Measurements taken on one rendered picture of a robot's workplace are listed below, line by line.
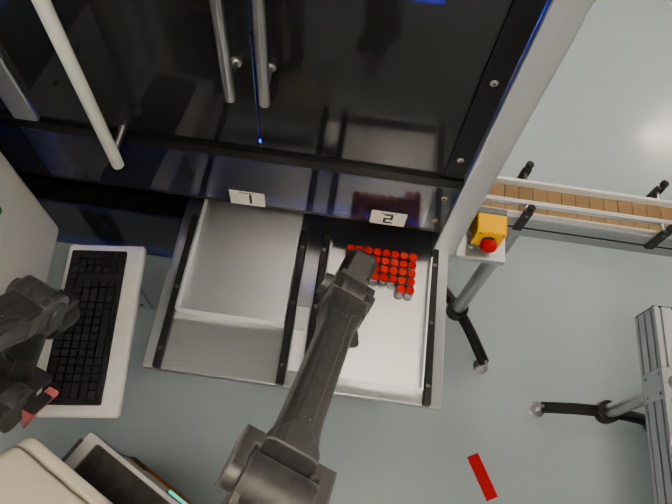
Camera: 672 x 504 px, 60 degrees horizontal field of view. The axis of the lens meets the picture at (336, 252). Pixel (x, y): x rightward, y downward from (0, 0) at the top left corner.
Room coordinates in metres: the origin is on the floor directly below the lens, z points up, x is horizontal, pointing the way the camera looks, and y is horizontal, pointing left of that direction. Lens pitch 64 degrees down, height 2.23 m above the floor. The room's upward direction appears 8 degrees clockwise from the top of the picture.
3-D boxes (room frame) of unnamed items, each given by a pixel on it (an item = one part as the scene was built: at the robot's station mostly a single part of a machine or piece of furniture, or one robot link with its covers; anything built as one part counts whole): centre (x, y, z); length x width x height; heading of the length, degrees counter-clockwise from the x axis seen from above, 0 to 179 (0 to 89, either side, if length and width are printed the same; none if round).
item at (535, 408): (0.56, -1.07, 0.07); 0.50 x 0.08 x 0.14; 90
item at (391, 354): (0.51, -0.11, 0.90); 0.34 x 0.26 x 0.04; 179
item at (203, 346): (0.55, 0.06, 0.87); 0.70 x 0.48 x 0.02; 90
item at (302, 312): (0.42, 0.06, 0.91); 0.14 x 0.03 x 0.06; 0
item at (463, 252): (0.78, -0.38, 0.87); 0.14 x 0.13 x 0.02; 0
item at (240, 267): (0.62, 0.23, 0.90); 0.34 x 0.26 x 0.04; 0
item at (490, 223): (0.74, -0.36, 0.99); 0.08 x 0.07 x 0.07; 0
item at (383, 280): (0.60, -0.11, 0.90); 0.18 x 0.02 x 0.05; 89
